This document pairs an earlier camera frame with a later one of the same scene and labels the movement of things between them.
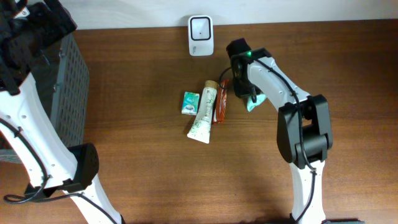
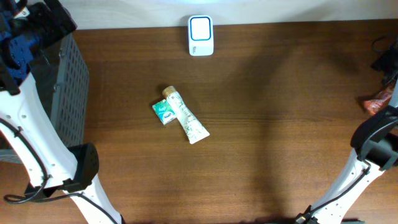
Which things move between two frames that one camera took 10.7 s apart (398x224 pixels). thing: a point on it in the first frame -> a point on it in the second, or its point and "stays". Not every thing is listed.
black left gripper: (40, 13) stays
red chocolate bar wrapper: (219, 107) -> (373, 106)
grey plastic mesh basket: (62, 74) stays
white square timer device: (201, 35) stays
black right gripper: (239, 91) -> (378, 65)
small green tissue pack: (190, 103) -> (164, 112)
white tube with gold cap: (201, 129) -> (193, 129)
